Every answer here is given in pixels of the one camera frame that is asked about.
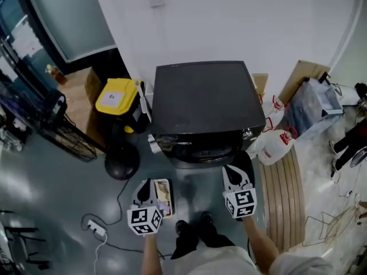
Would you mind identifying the black fan cable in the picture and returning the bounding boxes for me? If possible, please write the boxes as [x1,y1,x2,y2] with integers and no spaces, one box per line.
[81,178,131,229]

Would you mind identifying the plastic-wrapped grey cabinet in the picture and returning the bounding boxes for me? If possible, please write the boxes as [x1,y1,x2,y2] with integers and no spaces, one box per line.
[282,72,345,139]

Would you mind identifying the plain brown cardboard box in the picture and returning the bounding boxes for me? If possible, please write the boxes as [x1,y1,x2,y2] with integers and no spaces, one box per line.
[84,66,106,107]

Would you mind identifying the white power strip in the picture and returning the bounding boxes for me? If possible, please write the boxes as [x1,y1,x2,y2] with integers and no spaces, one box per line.
[87,219,108,237]

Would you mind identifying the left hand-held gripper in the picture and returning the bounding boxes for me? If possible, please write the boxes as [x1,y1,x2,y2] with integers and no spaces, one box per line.
[127,178,163,236]

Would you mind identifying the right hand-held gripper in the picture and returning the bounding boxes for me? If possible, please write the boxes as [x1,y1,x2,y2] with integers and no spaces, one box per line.
[222,166,257,220]

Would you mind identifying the white stick floor cleaner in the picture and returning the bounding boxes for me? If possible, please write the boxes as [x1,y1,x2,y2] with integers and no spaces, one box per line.
[137,80,162,154]

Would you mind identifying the black framed glass door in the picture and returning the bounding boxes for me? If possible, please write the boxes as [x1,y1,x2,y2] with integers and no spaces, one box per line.
[0,0,67,103]

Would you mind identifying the beige clothes piece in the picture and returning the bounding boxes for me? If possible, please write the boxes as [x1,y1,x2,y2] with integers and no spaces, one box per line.
[154,181,171,203]

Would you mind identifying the black washing machine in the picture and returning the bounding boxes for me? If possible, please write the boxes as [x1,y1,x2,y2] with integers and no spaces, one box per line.
[150,60,267,170]

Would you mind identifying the thin black power cable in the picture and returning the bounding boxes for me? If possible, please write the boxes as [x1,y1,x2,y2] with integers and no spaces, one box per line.
[106,241,173,259]

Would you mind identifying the white wire fan guard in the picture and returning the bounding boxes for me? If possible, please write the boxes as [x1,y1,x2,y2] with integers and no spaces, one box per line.
[303,205,362,248]

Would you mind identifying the cream plastic laundry basket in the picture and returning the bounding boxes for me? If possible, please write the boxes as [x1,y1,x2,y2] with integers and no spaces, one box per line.
[153,178,175,219]

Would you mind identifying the small cardboard sheet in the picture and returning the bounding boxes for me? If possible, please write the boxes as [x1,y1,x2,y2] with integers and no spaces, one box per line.
[251,73,270,97]

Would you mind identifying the person's right forearm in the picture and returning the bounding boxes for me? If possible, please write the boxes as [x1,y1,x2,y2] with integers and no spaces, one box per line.
[243,216,280,272]

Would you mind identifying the white power strip cable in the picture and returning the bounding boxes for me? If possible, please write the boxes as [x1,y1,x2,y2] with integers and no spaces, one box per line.
[93,233,108,275]

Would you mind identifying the cluttered coat rack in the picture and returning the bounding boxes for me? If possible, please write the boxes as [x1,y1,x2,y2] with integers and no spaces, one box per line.
[0,81,33,155]

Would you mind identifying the black bin with yellow lid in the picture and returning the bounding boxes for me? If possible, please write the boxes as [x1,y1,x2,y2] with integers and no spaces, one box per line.
[95,78,146,135]

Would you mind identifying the person's black trousers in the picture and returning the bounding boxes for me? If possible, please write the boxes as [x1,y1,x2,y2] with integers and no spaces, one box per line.
[170,227,236,260]

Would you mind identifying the wooden slat board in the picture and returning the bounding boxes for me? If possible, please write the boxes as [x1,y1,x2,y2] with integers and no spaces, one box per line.
[259,147,306,253]

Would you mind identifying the person's left forearm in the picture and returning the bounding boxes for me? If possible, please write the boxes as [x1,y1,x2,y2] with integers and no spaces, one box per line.
[142,233,162,275]

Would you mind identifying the frosted glass partition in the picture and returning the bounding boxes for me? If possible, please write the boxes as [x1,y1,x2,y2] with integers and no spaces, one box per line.
[25,0,119,64]

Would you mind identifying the person's light grey shirt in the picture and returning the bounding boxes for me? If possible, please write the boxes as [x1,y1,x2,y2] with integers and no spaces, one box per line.
[159,245,337,275]

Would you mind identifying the amber liquid bottle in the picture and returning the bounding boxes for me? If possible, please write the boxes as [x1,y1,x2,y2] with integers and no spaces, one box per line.
[45,64,69,85]

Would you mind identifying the black pedestal fan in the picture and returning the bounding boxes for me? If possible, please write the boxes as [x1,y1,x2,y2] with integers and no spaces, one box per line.
[37,90,141,181]

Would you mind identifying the large cardboard sheet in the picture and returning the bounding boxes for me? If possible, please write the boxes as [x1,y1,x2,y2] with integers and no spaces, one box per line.
[278,59,332,104]

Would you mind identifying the large printed cardboard box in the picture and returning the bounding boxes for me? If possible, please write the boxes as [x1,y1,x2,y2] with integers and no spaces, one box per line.
[56,76,106,156]

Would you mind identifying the person's left black shoe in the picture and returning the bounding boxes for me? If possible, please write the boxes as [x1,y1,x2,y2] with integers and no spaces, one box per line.
[174,219,190,236]

